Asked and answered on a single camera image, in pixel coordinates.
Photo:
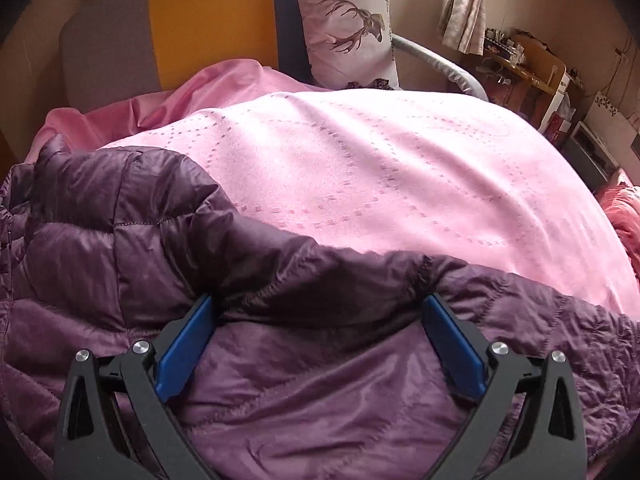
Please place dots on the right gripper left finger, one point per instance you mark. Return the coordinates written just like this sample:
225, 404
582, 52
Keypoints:
114, 420

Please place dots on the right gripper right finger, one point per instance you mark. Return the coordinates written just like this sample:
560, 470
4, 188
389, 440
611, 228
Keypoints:
548, 441

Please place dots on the purple quilted down jacket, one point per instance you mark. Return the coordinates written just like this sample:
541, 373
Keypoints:
320, 368

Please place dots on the red ruffled blanket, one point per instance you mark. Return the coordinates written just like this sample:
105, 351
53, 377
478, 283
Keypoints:
620, 201

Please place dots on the pink bed cover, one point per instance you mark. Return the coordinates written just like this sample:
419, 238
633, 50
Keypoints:
378, 170

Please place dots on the white low cabinet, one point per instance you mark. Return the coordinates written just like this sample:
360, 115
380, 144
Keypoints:
589, 157

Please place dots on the wooden desk with clutter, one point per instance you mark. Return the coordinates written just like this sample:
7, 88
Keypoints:
522, 75

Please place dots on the grey yellow blue headboard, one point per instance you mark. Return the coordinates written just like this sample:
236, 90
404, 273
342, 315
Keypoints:
113, 50

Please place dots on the right pink curtain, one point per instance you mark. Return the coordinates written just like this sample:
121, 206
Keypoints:
462, 26

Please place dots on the white deer print pillow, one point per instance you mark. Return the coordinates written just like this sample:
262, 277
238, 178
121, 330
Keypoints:
348, 42

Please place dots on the grey curved bed rail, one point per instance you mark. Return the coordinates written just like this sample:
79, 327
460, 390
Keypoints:
465, 81

